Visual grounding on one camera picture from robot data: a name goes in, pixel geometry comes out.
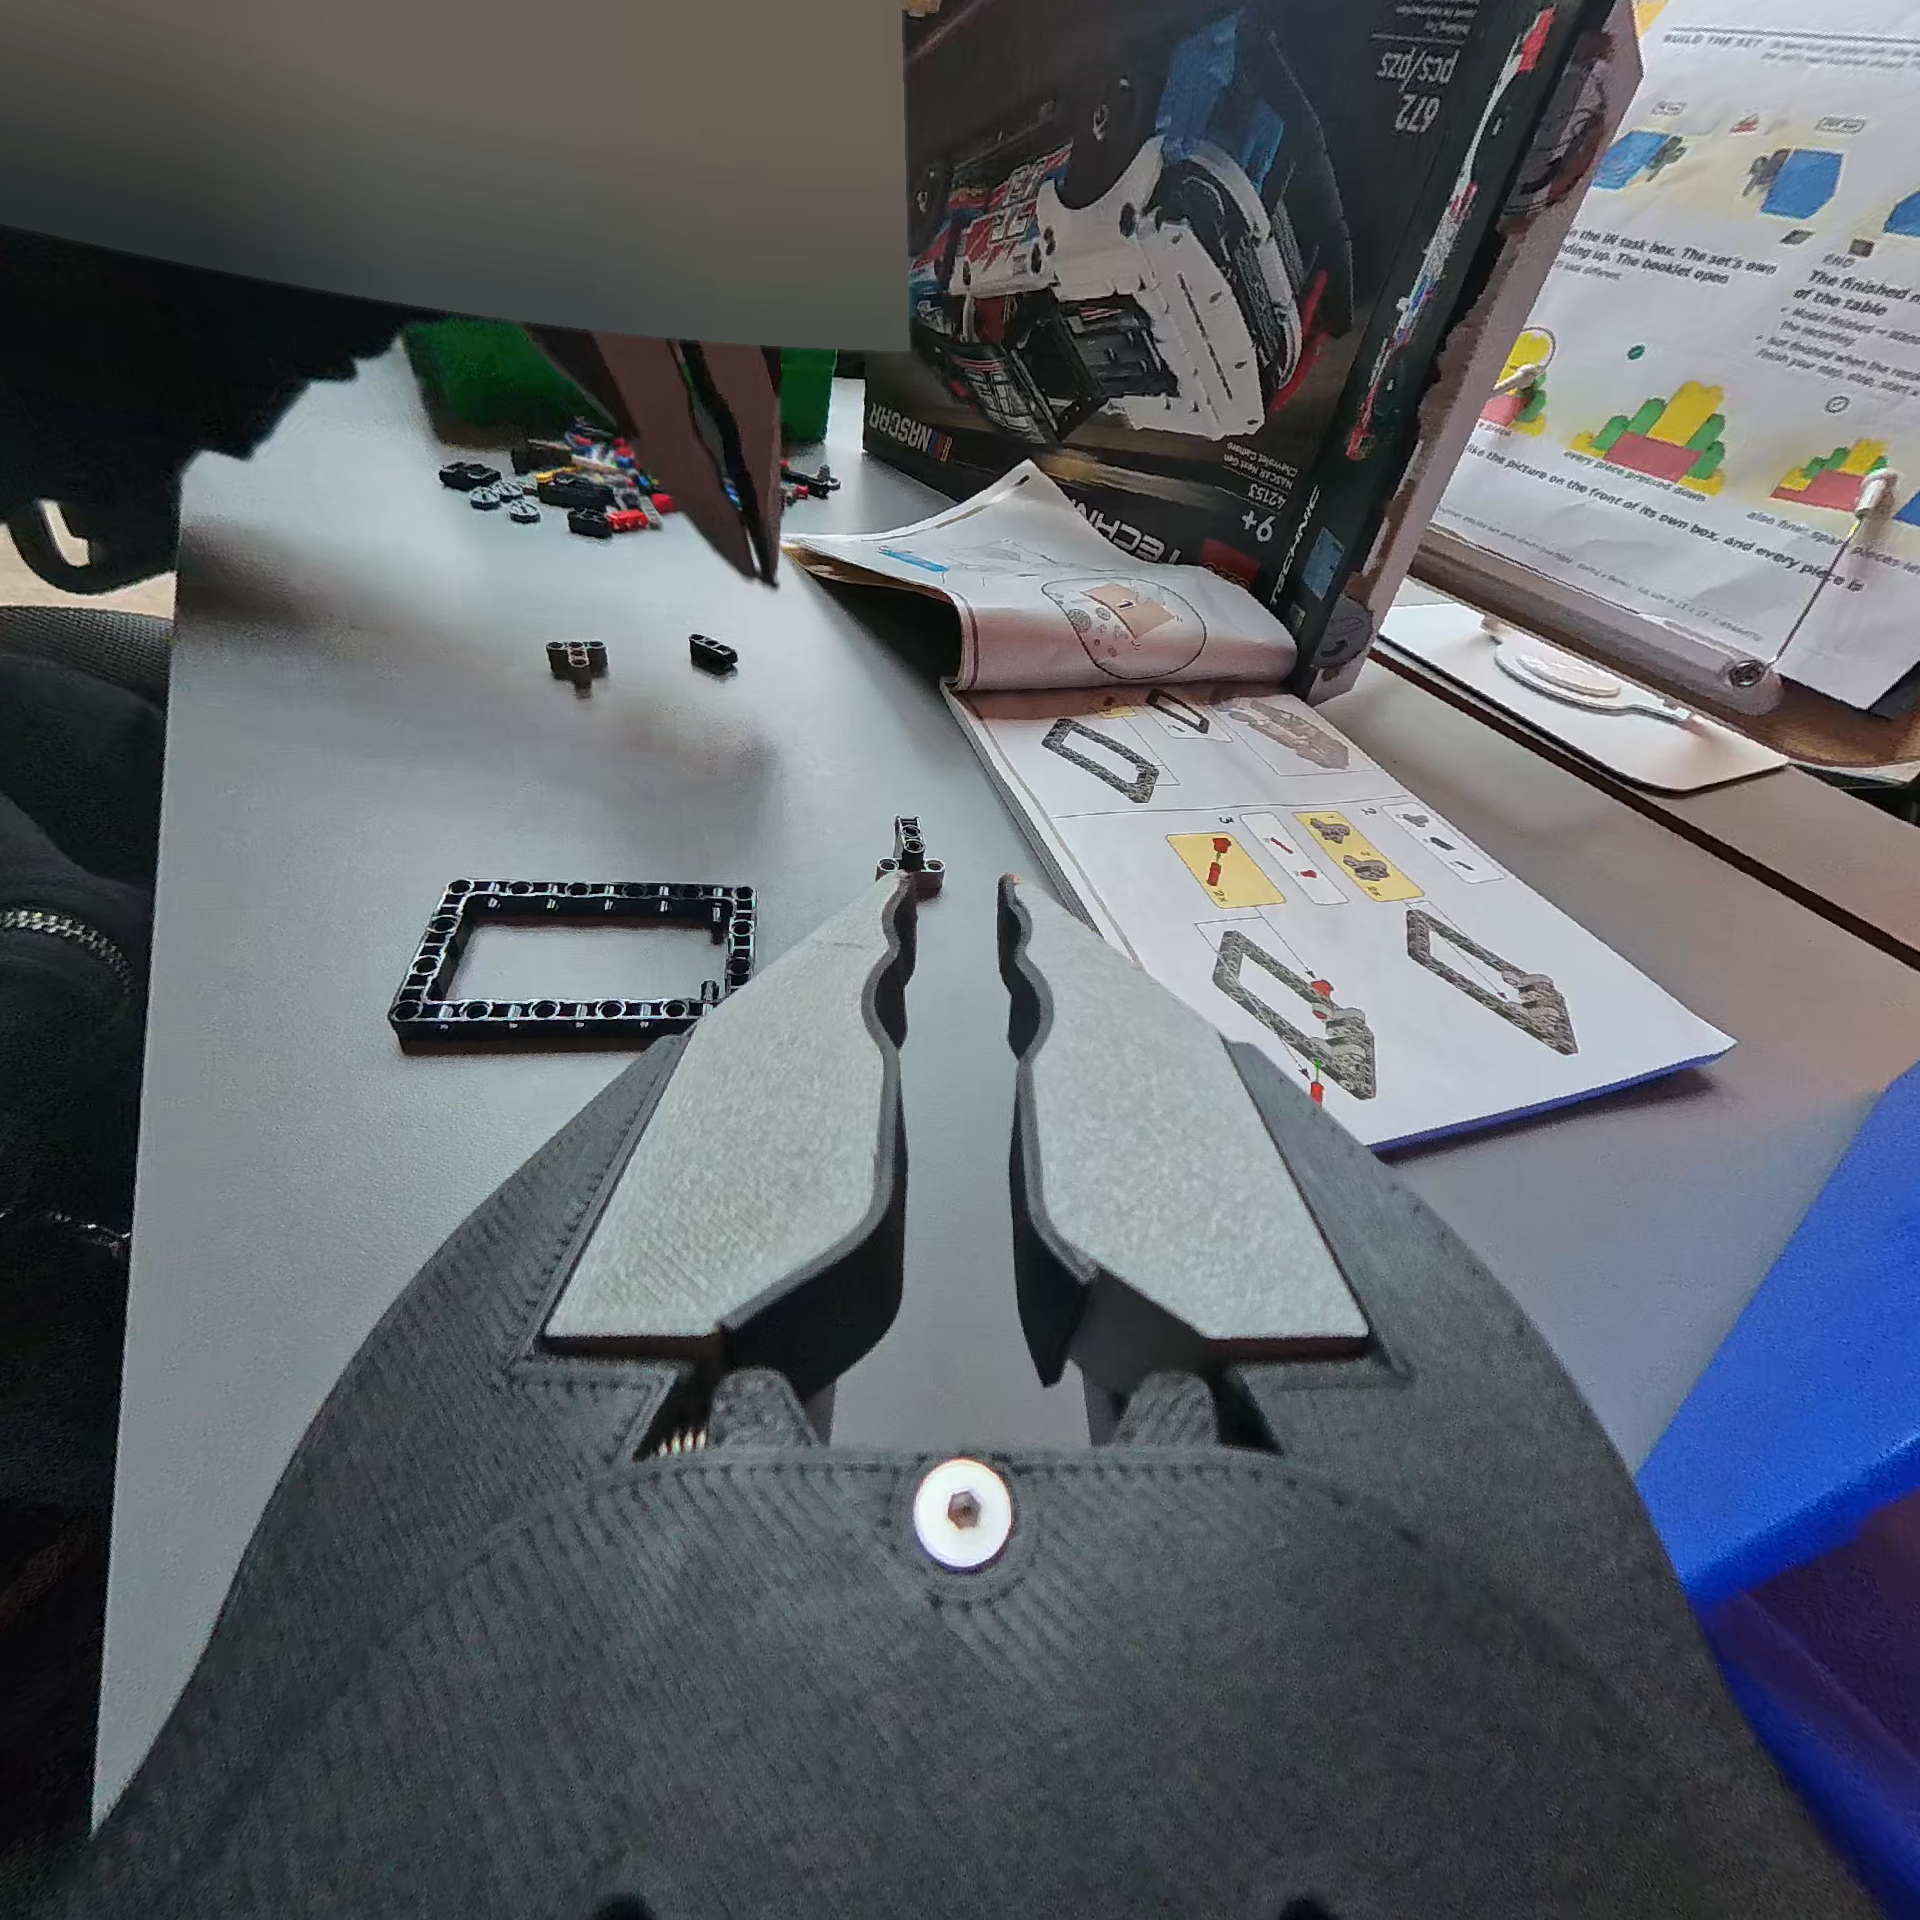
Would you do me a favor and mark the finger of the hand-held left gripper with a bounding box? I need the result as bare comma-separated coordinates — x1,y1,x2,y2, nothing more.
680,339,789,591
532,327,762,586

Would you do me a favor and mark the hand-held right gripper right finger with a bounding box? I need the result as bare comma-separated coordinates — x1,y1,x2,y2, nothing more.
997,878,1374,1392

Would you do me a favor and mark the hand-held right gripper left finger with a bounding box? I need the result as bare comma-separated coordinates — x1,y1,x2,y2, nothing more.
545,872,923,1438

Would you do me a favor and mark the pile of mixed lego pieces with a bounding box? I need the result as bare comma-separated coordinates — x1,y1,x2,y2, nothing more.
438,423,842,542

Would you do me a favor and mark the person's left forearm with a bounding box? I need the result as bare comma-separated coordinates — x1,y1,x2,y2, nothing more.
0,225,409,519

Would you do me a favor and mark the lego instruction booklet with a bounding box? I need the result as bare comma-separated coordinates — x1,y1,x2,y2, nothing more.
785,460,1740,1155

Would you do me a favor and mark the black lego set box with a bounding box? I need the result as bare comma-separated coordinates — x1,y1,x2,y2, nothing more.
861,0,1644,706

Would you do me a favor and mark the green plastic bin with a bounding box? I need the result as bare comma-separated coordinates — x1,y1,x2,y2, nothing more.
403,319,840,444

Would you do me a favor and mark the grey mesh office chair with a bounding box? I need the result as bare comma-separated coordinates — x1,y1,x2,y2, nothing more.
0,609,174,704

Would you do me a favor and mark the blue plastic bin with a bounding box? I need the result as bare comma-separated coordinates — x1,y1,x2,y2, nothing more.
1635,1064,1920,1913

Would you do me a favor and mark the person's black zipped jacket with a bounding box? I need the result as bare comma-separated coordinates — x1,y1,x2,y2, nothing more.
0,646,170,1863

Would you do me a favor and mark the metal page clip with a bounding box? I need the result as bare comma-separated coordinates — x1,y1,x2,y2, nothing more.
1726,465,1904,692

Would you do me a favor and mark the printed instruction sheet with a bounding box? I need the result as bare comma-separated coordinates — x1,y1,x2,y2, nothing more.
1425,0,1920,713

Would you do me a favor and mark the black rectangular lego frame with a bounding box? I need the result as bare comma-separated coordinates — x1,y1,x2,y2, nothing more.
386,881,760,1056

